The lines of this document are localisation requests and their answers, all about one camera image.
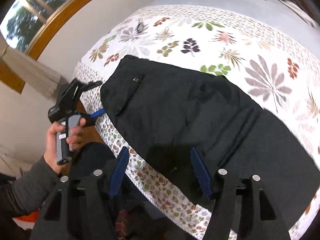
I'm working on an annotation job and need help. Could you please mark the large wooden framed window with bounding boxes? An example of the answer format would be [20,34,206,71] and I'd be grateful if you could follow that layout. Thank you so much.
[0,0,126,61]

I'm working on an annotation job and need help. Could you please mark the beige ribbed panel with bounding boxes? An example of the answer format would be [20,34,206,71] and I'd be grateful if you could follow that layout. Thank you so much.
[0,45,62,101]

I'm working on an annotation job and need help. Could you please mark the grey-blue bed sheet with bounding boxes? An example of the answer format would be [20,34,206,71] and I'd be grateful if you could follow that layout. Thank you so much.
[147,0,320,31]

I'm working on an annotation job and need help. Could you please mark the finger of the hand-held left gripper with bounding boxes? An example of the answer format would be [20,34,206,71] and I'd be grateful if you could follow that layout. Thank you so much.
[74,79,104,93]
[80,108,106,127]

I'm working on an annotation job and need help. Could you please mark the orange white object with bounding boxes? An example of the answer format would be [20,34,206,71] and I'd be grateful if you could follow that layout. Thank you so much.
[12,211,41,231]

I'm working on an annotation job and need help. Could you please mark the person's left forearm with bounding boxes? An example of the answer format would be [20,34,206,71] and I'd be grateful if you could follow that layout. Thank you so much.
[0,154,62,218]

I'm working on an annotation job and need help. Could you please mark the floral white quilt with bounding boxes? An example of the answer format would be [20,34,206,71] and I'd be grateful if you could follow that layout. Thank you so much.
[73,3,320,240]

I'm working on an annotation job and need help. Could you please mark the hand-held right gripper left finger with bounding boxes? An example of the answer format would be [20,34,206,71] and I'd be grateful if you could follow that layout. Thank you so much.
[29,146,130,240]

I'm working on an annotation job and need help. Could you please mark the person's left hand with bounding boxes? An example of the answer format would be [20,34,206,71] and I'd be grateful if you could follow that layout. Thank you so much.
[43,118,87,175]

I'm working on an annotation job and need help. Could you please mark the red plaid cloth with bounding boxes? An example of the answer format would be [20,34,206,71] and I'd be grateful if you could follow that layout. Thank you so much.
[116,208,141,240]

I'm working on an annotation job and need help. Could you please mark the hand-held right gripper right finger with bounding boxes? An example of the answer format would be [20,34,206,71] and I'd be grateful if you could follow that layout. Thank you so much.
[189,147,292,240]

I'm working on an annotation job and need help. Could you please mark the black pants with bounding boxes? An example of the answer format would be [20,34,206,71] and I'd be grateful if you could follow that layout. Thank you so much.
[100,54,320,232]

